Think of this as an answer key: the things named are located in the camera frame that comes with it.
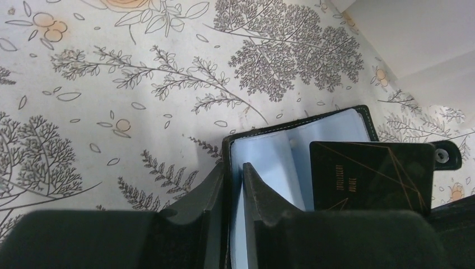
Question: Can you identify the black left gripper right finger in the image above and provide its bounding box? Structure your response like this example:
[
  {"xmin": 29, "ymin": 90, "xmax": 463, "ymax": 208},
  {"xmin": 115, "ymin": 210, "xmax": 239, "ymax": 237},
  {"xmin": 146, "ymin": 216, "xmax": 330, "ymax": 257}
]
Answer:
[{"xmin": 243, "ymin": 163, "xmax": 451, "ymax": 268}]

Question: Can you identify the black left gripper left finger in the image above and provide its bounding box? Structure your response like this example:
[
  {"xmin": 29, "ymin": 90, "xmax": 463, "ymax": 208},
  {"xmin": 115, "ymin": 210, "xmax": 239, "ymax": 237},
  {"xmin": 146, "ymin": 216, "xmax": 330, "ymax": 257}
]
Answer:
[{"xmin": 1, "ymin": 164, "xmax": 224, "ymax": 268}]

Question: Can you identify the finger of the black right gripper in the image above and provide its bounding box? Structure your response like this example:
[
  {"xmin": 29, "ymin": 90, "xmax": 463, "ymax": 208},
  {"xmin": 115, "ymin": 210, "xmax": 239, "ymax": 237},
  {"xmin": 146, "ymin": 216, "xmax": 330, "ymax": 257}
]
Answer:
[{"xmin": 427, "ymin": 196, "xmax": 474, "ymax": 268}]

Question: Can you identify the black leather card holder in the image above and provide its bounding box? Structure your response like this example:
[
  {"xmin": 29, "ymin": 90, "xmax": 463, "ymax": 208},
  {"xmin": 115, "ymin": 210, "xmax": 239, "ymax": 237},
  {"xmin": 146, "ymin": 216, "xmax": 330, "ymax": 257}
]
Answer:
[{"xmin": 223, "ymin": 105, "xmax": 462, "ymax": 268}]

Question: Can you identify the black VIP card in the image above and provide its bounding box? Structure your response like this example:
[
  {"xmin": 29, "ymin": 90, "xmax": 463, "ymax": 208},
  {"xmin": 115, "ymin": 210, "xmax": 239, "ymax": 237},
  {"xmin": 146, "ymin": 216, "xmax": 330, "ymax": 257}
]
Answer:
[{"xmin": 309, "ymin": 141, "xmax": 435, "ymax": 216}]

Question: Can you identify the white plastic card box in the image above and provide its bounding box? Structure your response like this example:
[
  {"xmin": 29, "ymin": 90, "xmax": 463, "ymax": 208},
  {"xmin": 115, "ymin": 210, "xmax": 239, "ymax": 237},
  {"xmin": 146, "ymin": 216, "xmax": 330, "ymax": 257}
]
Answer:
[{"xmin": 332, "ymin": 1, "xmax": 474, "ymax": 123}]

